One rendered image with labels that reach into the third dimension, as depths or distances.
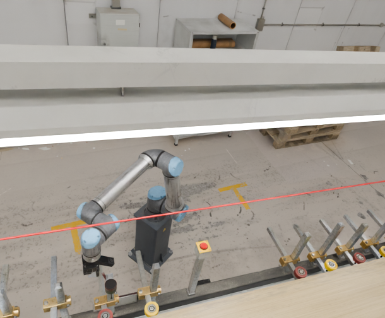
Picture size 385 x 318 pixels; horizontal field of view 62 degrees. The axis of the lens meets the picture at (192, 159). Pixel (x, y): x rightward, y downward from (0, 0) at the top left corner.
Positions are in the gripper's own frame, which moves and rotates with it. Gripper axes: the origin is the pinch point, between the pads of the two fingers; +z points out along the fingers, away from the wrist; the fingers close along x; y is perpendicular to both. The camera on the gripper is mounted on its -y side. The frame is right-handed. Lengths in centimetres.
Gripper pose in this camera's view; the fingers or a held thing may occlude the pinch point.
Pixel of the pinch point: (98, 274)
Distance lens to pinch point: 197.3
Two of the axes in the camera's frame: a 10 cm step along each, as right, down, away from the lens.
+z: -1.5, 7.6, 6.4
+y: -9.4, 0.9, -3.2
